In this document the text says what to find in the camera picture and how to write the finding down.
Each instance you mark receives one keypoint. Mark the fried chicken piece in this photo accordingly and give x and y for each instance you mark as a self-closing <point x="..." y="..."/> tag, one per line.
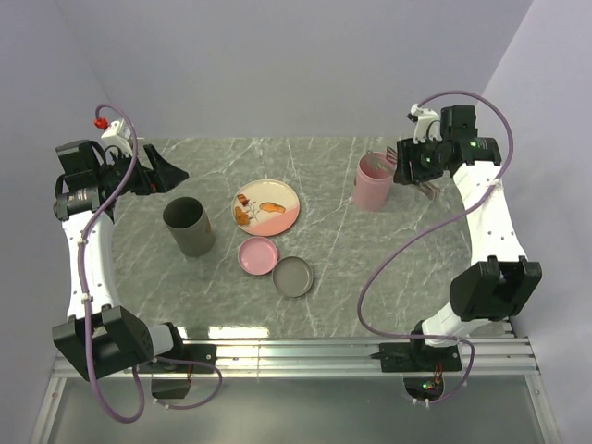
<point x="242" y="216"/>

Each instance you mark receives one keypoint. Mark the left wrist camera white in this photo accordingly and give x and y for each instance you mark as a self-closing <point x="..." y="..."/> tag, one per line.
<point x="116" y="133"/>

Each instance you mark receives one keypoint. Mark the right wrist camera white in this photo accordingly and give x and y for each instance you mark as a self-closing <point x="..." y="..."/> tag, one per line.
<point x="426" y="123"/>

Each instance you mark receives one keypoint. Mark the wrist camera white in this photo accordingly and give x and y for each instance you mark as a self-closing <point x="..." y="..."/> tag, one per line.
<point x="426" y="123"/>
<point x="116" y="133"/>

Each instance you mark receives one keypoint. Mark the pink and cream plate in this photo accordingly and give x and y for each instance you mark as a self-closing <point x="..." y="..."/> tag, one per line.
<point x="266" y="224"/>

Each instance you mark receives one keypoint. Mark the pink cylindrical container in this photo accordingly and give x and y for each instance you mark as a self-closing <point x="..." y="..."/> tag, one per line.
<point x="372" y="182"/>

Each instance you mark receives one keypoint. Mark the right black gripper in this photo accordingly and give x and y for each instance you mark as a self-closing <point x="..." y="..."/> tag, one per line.
<point x="406" y="151"/>

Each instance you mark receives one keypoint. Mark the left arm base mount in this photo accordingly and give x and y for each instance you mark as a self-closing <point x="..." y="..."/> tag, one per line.
<point x="178" y="358"/>

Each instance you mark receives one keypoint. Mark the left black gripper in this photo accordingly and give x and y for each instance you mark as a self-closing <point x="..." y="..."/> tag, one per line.
<point x="162" y="178"/>

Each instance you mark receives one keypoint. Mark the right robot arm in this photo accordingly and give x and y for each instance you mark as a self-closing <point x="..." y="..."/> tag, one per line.
<point x="500" y="279"/>

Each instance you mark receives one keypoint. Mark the grey round lid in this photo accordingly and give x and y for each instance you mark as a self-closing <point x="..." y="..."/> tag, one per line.
<point x="292" y="276"/>

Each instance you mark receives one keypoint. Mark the pink round lid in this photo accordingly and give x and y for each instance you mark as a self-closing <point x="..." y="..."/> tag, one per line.
<point x="257" y="256"/>

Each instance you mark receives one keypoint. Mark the metal tongs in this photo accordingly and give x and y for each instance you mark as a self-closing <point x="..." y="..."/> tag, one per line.
<point x="432" y="190"/>

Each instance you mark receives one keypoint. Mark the grey cylindrical container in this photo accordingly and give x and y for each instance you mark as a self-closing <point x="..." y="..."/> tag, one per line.
<point x="189" y="225"/>

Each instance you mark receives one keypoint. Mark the red braised meat piece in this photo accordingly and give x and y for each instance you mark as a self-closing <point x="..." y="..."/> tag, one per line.
<point x="243" y="199"/>

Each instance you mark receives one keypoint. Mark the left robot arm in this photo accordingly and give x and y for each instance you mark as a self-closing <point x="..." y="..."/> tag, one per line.
<point x="99" y="331"/>

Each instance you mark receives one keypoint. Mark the salmon slice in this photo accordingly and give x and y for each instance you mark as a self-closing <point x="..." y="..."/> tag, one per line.
<point x="272" y="208"/>

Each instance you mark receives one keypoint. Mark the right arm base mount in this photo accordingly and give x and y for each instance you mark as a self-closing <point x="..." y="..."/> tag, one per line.
<point x="424" y="367"/>

